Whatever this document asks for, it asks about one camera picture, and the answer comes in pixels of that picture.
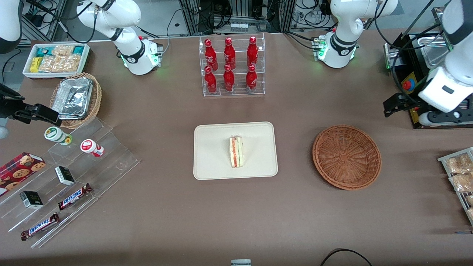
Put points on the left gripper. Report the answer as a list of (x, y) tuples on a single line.
[(407, 100)]

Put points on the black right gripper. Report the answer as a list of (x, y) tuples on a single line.
[(8, 106)]

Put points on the triangle sandwich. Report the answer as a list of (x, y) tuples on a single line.
[(236, 151)]

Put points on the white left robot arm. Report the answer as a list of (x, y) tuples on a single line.
[(343, 26)]

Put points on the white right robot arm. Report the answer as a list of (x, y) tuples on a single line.
[(136, 55)]

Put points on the light wicker basket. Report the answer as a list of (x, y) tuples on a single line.
[(97, 96)]

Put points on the brown wicker basket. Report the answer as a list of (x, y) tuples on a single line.
[(347, 157)]

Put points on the cream rectangular tray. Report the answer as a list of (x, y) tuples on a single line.
[(210, 151)]

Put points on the red round stop button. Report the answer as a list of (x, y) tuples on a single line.
[(408, 85)]

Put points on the yellow snack packet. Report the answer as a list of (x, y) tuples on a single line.
[(34, 64)]

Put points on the white snack bin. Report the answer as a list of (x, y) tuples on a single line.
[(55, 74)]

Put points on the green lid sunflower cup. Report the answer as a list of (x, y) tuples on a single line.
[(55, 134)]

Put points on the black food warmer appliance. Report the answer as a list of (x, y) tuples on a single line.
[(406, 62)]

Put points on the silver foil packets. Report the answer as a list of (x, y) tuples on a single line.
[(74, 98)]

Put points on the clear bag of crackers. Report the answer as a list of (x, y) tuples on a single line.
[(61, 63)]

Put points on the steel food pan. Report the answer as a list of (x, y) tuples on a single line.
[(432, 51)]

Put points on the red tartan cookie box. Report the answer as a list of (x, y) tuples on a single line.
[(18, 171)]

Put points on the red lid yogurt cup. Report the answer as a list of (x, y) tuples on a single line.
[(88, 146)]

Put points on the small black carton box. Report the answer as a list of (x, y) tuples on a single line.
[(31, 199), (65, 175)]

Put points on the clear bag of snacks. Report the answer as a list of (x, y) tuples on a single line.
[(458, 164), (462, 183)]

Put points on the clear acrylic tiered shelf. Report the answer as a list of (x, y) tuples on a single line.
[(111, 162)]

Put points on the Snickers chocolate bar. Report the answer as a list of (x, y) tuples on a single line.
[(40, 226), (74, 197)]

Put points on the red cola bottle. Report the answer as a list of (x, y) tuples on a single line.
[(252, 53), (230, 55), (210, 83), (210, 55), (251, 81), (229, 81)]

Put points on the clear acrylic bottle rack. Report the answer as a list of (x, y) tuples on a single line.
[(238, 94)]

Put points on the white power strip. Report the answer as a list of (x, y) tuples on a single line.
[(239, 27)]

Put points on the small grey device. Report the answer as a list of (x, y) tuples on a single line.
[(241, 262)]

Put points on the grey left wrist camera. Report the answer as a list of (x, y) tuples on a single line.
[(443, 118)]

